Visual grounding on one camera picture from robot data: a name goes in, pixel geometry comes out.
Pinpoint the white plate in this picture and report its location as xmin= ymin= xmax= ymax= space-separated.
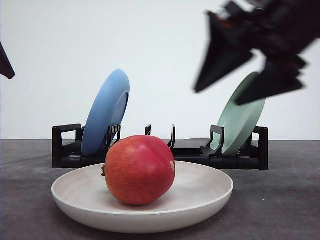
xmin=51 ymin=162 xmax=234 ymax=234

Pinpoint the green plate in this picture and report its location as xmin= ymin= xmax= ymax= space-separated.
xmin=212 ymin=72 xmax=266 ymax=157

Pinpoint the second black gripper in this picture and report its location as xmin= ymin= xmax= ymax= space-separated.
xmin=193 ymin=0 xmax=320 ymax=106

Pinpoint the blue plate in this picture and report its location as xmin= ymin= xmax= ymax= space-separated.
xmin=81 ymin=69 xmax=130 ymax=156

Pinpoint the red pomegranate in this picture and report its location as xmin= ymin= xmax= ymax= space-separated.
xmin=101 ymin=135 xmax=176 ymax=206

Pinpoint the black plate rack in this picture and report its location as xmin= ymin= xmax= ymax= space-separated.
xmin=52 ymin=123 xmax=269 ymax=170

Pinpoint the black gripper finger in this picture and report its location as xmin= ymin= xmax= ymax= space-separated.
xmin=0 ymin=41 xmax=16 ymax=79

